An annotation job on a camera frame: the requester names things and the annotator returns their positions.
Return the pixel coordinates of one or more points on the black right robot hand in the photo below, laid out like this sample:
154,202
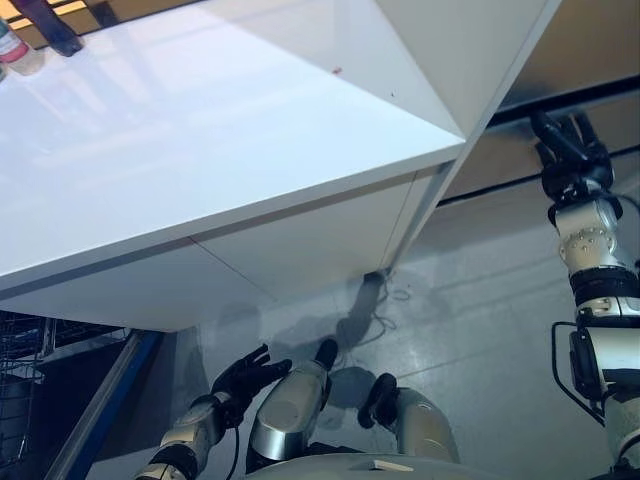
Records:
575,170

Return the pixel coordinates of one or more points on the black robot foot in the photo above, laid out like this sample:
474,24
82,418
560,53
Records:
380,397
326,352

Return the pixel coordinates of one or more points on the black left robot foot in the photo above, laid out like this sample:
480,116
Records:
326,352

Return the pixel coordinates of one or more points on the orange lit window panel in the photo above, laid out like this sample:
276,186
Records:
65,7

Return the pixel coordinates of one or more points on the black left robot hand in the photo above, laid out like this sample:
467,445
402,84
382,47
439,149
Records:
245,380

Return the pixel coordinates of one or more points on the dark purple tall object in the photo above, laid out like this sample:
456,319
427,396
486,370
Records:
50,25

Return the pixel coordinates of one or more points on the grey metal bowl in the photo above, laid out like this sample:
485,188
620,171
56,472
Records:
285,410

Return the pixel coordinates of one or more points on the clear bottle red label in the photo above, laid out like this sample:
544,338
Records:
15,47

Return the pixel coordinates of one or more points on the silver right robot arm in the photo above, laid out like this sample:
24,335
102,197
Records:
590,240

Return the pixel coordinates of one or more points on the blue edged metal rail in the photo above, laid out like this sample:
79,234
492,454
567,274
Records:
115,370

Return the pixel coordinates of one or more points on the black right robot foot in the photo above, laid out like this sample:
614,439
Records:
380,397

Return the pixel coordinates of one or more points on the silver right robot leg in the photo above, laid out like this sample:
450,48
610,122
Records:
425,425

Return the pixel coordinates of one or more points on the stainless steel fridge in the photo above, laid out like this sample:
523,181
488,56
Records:
590,40

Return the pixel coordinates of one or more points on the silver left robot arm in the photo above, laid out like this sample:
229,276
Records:
190,425

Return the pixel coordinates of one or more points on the silver robot torso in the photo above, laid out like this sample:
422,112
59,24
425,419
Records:
350,465

